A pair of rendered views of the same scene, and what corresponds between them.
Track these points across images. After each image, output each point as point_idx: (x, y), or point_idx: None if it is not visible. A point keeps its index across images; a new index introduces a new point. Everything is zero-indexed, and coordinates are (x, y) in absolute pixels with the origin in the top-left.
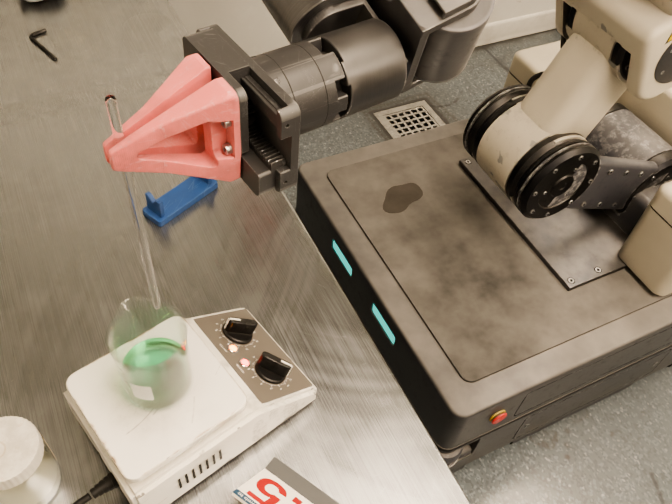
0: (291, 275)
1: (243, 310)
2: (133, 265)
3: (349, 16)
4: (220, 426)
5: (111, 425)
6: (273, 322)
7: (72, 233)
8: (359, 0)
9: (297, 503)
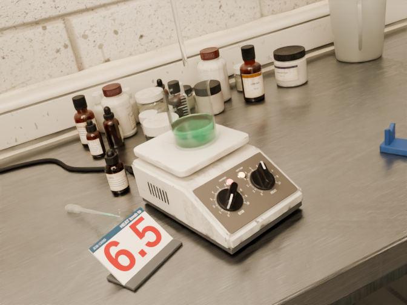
0: (367, 222)
1: (294, 186)
2: (334, 151)
3: None
4: (166, 169)
5: (166, 135)
6: (307, 221)
7: (350, 125)
8: None
9: (140, 252)
